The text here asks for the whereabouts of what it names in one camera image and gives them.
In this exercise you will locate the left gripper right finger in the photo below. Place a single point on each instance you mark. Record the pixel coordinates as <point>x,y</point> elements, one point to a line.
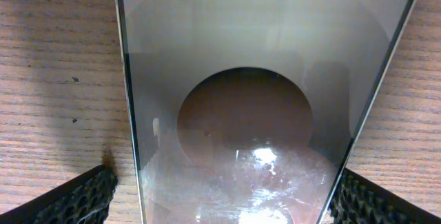
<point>360,201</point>

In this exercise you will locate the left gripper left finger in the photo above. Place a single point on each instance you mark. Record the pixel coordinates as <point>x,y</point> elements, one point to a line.
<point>82,200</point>

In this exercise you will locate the Samsung Galaxy smartphone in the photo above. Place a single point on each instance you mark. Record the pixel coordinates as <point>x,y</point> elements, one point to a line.
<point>246,111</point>

